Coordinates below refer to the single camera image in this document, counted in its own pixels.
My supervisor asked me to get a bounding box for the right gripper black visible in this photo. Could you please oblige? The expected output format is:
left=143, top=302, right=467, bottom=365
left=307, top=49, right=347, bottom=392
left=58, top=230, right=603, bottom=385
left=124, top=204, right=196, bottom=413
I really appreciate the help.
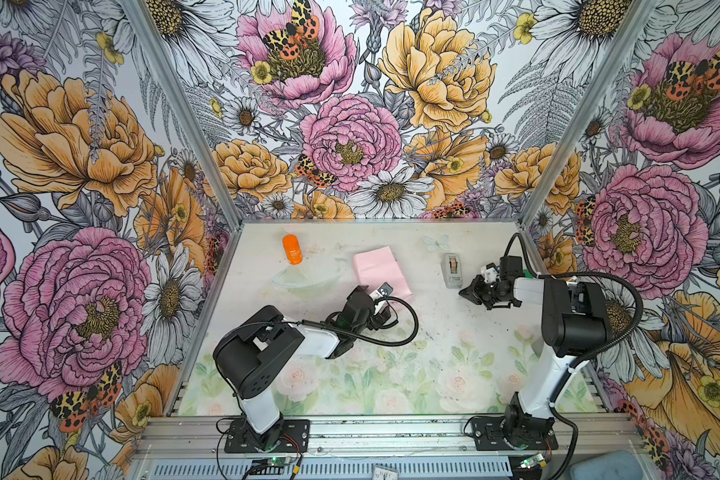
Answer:
left=459, top=274, right=514, bottom=311

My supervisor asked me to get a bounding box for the purple wrapping paper sheet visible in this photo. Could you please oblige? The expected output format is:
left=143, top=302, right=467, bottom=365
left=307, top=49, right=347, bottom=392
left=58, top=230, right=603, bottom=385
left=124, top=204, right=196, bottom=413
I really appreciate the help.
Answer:
left=352, top=246, right=413, bottom=300

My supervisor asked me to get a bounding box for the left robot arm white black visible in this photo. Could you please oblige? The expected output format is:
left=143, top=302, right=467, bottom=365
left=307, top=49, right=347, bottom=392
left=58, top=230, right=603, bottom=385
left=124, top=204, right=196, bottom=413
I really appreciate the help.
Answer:
left=212, top=283, right=398, bottom=453

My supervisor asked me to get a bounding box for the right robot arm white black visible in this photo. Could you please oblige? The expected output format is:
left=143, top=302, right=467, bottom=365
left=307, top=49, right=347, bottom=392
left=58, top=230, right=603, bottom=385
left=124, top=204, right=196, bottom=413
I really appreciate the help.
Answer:
left=459, top=276, right=613, bottom=451

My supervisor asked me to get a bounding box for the grey tape dispenser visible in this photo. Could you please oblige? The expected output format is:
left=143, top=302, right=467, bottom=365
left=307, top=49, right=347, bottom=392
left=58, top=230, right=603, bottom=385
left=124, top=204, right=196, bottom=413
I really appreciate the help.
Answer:
left=441, top=253, right=463, bottom=289

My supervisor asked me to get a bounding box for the orange tube bottle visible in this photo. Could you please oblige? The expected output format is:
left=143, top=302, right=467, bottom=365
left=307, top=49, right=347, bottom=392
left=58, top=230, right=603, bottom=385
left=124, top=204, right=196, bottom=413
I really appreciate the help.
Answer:
left=282, top=234, right=303, bottom=265

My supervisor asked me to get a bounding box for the blue-grey cloth pad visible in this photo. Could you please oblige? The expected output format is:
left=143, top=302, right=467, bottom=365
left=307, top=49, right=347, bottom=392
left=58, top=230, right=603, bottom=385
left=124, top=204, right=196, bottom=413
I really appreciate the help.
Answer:
left=568, top=451, right=657, bottom=480

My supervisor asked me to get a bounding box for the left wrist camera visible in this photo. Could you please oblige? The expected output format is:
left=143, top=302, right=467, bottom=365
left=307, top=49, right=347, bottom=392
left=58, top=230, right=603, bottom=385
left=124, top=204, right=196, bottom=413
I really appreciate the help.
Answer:
left=369, top=282, right=394, bottom=303

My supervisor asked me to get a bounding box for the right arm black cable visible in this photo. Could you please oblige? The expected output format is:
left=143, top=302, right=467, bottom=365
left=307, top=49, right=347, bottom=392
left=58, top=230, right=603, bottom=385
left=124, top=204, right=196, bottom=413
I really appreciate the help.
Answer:
left=502, top=232, right=645, bottom=480

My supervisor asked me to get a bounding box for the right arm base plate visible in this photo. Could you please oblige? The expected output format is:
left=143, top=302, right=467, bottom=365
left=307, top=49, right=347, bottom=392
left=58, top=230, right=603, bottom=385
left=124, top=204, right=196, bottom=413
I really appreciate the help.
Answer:
left=464, top=415, right=559, bottom=451

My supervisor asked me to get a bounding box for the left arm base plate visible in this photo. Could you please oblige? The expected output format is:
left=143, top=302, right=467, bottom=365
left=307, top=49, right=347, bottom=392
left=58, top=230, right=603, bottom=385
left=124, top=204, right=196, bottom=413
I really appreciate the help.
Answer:
left=223, top=416, right=311, bottom=454

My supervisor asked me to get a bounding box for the white slotted cable duct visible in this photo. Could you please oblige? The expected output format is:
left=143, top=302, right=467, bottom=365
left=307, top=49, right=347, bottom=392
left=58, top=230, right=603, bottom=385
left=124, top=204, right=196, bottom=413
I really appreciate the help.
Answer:
left=139, top=456, right=513, bottom=479

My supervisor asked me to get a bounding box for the aluminium front rail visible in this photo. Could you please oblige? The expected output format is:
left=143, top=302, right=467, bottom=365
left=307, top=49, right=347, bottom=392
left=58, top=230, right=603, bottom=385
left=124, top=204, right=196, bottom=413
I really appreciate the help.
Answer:
left=134, top=412, right=646, bottom=460

